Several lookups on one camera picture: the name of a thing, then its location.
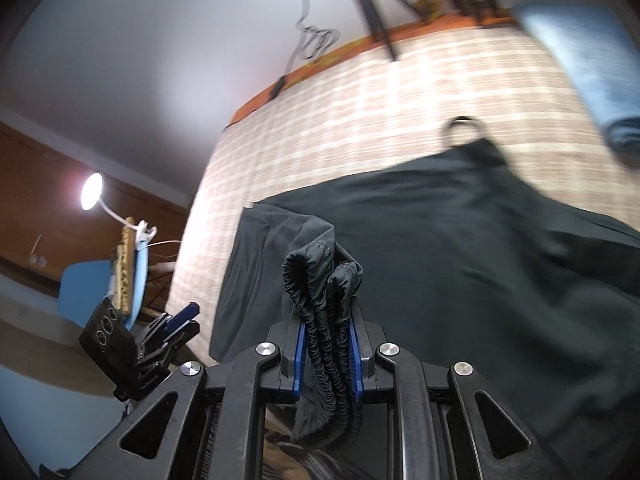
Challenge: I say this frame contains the black pants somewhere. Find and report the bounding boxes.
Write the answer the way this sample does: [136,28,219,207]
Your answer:
[209,139,639,463]

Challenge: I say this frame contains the leopard print cloth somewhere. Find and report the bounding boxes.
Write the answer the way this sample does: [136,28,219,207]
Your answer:
[112,226,136,318]

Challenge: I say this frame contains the blue chair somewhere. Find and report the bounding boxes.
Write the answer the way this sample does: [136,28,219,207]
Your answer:
[58,246,149,330]

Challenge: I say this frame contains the white clip desk lamp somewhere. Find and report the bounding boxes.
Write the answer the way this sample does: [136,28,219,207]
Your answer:
[80,172,157,248]

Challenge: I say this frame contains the plaid bed mattress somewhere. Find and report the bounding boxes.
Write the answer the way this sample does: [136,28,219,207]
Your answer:
[166,24,639,361]

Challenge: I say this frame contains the black camera box left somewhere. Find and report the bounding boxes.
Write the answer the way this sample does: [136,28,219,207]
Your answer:
[79,297,137,385]

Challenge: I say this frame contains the white lamp cable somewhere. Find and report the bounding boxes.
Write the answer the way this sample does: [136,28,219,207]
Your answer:
[131,238,184,271]

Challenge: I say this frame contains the ring light cable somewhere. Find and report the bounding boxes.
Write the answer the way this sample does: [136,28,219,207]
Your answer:
[269,0,342,99]

